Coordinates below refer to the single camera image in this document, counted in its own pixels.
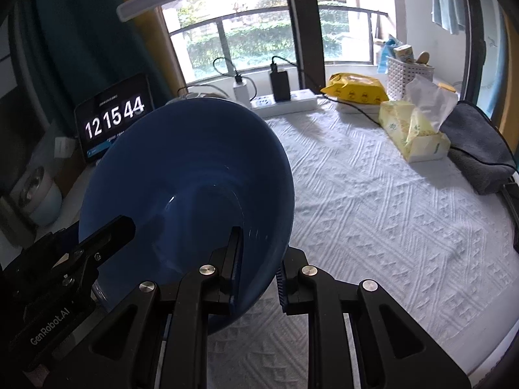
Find small white box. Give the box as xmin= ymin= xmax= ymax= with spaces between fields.
xmin=54 ymin=136 xmax=77 ymax=159

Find grey folded cloth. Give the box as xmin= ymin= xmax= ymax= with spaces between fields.
xmin=440 ymin=101 xmax=517 ymax=195

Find black power adapter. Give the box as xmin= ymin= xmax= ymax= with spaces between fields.
xmin=269 ymin=62 xmax=291 ymax=103

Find yellow tissue pack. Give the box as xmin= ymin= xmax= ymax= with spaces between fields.
xmin=378 ymin=75 xmax=458 ymax=163

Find large blue bowl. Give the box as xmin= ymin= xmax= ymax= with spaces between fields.
xmin=79 ymin=98 xmax=295 ymax=332

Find white power strip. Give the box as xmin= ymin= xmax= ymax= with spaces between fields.
xmin=251 ymin=89 xmax=318 ymax=119

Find white woven basket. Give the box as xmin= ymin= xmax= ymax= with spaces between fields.
xmin=386 ymin=57 xmax=435 ymax=100

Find white phone charger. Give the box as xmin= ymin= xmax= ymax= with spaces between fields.
xmin=233 ymin=73 xmax=252 ymax=108

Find yellow wet wipes pack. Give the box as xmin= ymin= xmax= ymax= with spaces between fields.
xmin=321 ymin=73 xmax=389 ymax=105

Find stacked steel pastel bowls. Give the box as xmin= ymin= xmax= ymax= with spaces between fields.
xmin=11 ymin=166 xmax=63 ymax=227

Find white textured tablecloth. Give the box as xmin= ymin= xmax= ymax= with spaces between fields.
xmin=40 ymin=97 xmax=519 ymax=389

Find tablet showing clock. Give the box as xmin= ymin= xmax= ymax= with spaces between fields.
xmin=74 ymin=73 xmax=154 ymax=164

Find orange lidded jar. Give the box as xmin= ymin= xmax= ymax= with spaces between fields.
xmin=437 ymin=82 xmax=456 ymax=93

